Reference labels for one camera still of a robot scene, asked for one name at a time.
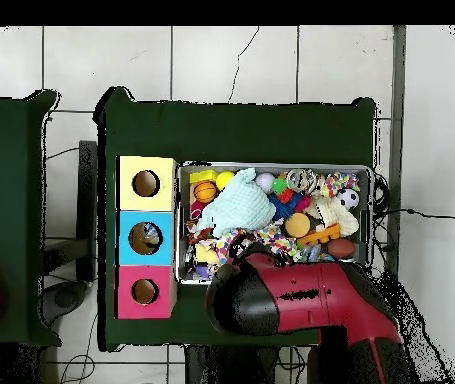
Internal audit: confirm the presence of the mint green cloth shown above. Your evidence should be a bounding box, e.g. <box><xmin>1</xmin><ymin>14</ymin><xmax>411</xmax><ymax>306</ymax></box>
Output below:
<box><xmin>195</xmin><ymin>166</ymin><xmax>277</xmax><ymax>238</ymax></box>

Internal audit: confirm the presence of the colourful polka dot cloth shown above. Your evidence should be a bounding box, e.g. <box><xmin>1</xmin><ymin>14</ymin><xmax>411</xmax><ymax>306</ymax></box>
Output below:
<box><xmin>214</xmin><ymin>223</ymin><xmax>300</xmax><ymax>265</ymax></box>

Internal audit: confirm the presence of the crushed clear plastic bottle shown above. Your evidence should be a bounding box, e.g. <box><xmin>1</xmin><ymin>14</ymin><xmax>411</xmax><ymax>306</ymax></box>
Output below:
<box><xmin>141</xmin><ymin>222</ymin><xmax>163</xmax><ymax>246</ymax></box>

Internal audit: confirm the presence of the wooden box with three holes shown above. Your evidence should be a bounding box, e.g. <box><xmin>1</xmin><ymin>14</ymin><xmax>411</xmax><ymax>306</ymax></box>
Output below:
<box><xmin>114</xmin><ymin>155</ymin><xmax>178</xmax><ymax>320</ymax></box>

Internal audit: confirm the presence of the silver mesh bin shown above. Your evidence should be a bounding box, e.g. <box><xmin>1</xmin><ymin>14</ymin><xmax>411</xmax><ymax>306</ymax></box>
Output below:
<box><xmin>174</xmin><ymin>160</ymin><xmax>374</xmax><ymax>288</ymax></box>

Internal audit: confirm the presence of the orange basketball toy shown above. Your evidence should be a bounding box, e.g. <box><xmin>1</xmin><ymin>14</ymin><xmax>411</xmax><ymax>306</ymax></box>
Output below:
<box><xmin>192</xmin><ymin>180</ymin><xmax>218</xmax><ymax>204</ymax></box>

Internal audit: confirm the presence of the peach foam disc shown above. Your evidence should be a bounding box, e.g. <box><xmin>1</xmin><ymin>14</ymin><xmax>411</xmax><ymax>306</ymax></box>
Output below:
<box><xmin>284</xmin><ymin>212</ymin><xmax>312</xmax><ymax>238</ymax></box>

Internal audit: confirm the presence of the crushed silver can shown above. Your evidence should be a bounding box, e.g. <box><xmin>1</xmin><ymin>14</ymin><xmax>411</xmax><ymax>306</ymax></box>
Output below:
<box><xmin>285</xmin><ymin>168</ymin><xmax>318</xmax><ymax>194</ymax></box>

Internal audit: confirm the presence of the dark green tablecloth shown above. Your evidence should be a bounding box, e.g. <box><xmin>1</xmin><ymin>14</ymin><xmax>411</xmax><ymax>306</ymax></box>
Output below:
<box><xmin>0</xmin><ymin>89</ymin><xmax>62</xmax><ymax>347</ymax></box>
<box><xmin>93</xmin><ymin>86</ymin><xmax>378</xmax><ymax>355</ymax></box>

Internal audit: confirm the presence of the orange toy brick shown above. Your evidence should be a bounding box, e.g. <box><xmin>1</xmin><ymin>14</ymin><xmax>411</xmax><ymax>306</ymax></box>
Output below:
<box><xmin>296</xmin><ymin>223</ymin><xmax>342</xmax><ymax>247</ymax></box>

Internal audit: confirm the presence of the brown football toy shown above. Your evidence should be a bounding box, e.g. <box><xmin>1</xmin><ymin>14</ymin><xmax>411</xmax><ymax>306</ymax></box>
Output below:
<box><xmin>326</xmin><ymin>238</ymin><xmax>357</xmax><ymax>260</ymax></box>

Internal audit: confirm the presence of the small soccer ball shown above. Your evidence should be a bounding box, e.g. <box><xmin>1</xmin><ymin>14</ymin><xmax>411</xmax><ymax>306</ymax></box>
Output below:
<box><xmin>336</xmin><ymin>188</ymin><xmax>360</xmax><ymax>212</ymax></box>

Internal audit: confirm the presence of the black floor cable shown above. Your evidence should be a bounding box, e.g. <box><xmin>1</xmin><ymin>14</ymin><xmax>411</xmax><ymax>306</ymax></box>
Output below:
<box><xmin>372</xmin><ymin>206</ymin><xmax>455</xmax><ymax>221</ymax></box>

